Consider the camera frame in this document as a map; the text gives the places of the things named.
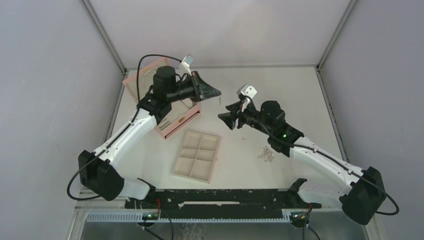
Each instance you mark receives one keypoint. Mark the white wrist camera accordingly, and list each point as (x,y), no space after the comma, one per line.
(185,64)
(246,94)

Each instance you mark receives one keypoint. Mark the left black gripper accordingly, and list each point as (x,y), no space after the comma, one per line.
(201,90)

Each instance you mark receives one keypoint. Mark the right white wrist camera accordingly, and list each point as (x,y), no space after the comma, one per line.
(246,94)

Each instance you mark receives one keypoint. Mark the white slotted cable duct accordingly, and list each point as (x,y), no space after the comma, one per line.
(149,217)

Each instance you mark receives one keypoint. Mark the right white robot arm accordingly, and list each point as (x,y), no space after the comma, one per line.
(358,192)

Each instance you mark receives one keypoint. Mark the pink jewelry box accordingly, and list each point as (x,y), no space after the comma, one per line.
(170,116)

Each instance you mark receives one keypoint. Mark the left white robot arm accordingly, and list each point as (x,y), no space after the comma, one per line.
(98,169)

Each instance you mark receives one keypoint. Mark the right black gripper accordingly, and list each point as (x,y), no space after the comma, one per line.
(229,118)

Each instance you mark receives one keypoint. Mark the beige six-compartment tray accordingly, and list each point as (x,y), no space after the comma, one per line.
(197,156)

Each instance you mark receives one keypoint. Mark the black mounting base plate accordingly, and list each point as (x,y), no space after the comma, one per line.
(221,203)

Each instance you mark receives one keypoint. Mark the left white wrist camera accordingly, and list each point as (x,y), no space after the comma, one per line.
(185,64)

